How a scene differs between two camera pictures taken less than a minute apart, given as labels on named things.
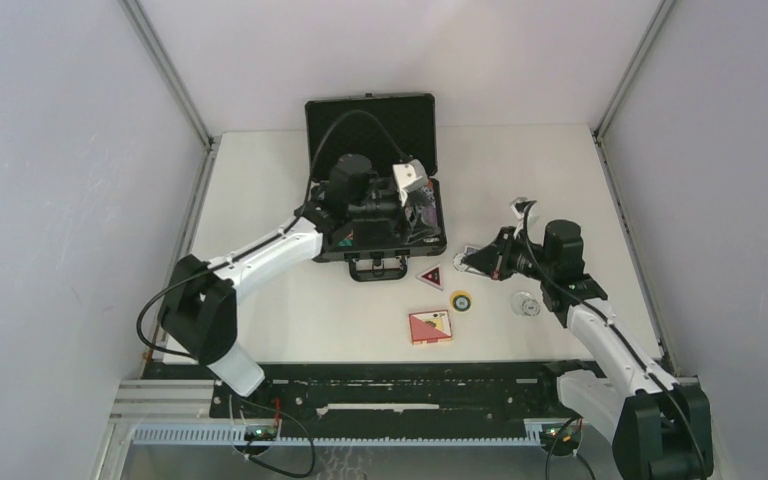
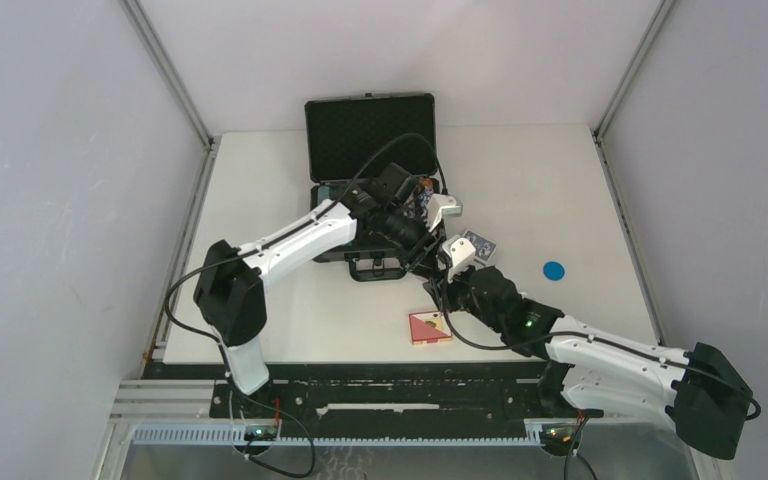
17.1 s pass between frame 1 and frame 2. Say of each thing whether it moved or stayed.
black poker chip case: stayed
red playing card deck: stayed
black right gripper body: moved
